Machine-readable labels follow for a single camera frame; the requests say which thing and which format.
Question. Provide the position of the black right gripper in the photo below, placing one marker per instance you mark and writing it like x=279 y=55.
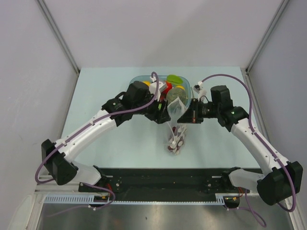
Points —
x=192 y=115

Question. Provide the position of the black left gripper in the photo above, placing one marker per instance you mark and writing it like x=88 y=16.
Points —
x=159 y=116

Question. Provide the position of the clear patterned zip bag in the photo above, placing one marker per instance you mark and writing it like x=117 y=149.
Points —
x=175 y=114

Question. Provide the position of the green netted melon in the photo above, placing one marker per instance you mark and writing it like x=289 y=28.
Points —
x=177 y=95

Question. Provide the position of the purple grape bunch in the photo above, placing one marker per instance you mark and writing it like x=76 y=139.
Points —
x=176 y=139

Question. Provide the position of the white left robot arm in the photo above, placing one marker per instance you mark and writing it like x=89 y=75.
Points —
x=139 y=99

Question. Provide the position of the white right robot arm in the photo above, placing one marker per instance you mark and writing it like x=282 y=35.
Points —
x=279 y=179

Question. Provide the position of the red pepper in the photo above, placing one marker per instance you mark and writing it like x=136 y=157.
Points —
x=166 y=90

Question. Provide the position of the yellow banana bunch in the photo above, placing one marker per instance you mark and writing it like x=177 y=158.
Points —
x=147 y=83

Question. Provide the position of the teal plastic fruit bowl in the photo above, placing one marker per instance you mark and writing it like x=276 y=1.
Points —
x=185 y=83

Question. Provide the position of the green leaf vegetable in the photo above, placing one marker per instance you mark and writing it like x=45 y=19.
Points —
x=174 y=79

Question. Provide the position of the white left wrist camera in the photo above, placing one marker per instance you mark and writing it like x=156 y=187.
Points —
x=157 y=89

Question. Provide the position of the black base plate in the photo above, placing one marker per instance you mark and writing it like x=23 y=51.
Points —
x=164 y=185

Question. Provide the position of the right aluminium frame post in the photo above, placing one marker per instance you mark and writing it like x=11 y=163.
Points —
x=268 y=33

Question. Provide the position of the aluminium frame post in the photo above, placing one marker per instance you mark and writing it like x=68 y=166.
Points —
x=58 y=34
x=268 y=33

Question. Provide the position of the left aluminium frame post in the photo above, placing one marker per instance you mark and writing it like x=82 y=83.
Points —
x=58 y=34

